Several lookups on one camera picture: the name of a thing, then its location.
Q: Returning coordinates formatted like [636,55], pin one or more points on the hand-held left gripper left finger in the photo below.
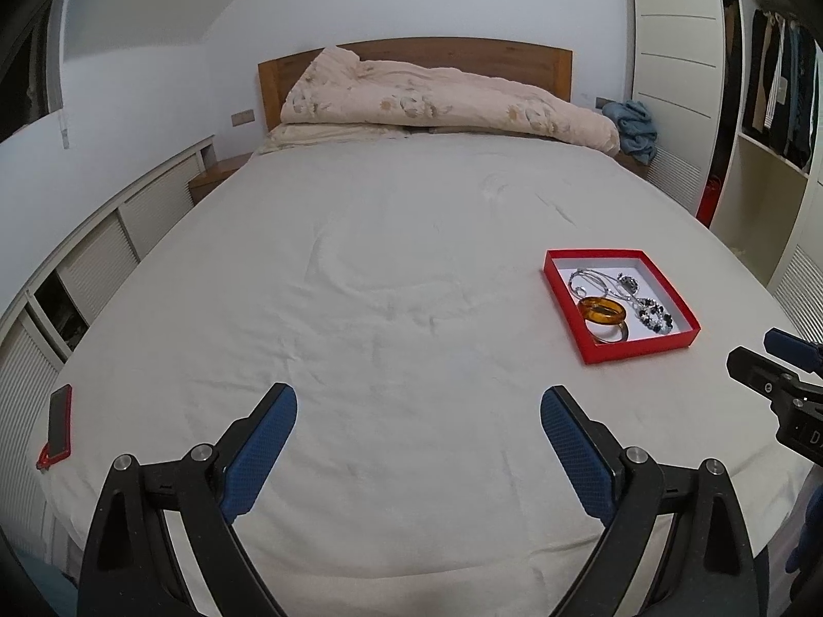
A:
[257,450]

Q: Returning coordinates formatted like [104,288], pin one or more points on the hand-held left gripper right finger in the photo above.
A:
[573,450]

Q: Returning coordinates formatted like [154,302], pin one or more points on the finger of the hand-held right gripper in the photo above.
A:
[759,373]
[797,352]

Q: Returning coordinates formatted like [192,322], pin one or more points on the red shallow jewelry box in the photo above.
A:
[636,347]

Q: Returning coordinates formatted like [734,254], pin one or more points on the silver bangle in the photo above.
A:
[622,334]

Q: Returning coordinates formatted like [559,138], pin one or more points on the amber bangle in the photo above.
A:
[601,316]

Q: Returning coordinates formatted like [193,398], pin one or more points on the person's right forearm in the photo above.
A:
[807,527]

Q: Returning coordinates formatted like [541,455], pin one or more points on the phone in red case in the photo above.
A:
[59,424]

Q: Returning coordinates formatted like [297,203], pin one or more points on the wooden nightstand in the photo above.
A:
[631,164]
[215,177]

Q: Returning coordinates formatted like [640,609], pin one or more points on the hanging clothes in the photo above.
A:
[781,96]

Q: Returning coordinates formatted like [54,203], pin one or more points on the blue cloth heap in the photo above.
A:
[633,128]

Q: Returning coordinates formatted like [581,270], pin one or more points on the cream pillow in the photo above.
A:
[308,136]

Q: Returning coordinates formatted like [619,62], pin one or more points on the white wardrobe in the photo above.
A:
[681,45]

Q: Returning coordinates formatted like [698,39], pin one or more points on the floral cream duvet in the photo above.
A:
[450,103]

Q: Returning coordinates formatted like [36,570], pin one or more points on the wooden headboard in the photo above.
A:
[450,54]

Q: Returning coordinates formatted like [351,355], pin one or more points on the window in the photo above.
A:
[38,58]

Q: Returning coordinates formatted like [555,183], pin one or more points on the beige wall switch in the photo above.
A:
[244,118]

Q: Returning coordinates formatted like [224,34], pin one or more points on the white wall outlet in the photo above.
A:
[65,132]

